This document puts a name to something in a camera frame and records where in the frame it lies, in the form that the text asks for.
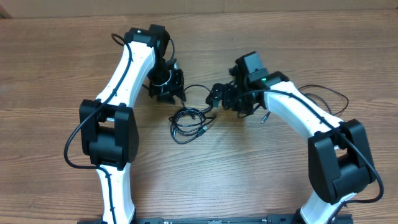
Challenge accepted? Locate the thick black usb cable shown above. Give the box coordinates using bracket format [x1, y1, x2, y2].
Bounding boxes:
[168, 83, 271, 145]

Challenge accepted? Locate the thin black usb cable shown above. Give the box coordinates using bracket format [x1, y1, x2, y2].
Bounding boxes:
[297, 84, 349, 116]

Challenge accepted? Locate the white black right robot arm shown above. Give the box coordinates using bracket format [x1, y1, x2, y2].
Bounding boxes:
[206, 66, 384, 223]

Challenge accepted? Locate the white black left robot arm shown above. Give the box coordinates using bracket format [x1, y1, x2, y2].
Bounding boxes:
[63, 24, 186, 223]

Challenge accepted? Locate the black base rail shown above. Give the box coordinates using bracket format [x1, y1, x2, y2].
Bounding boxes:
[77, 213, 354, 224]

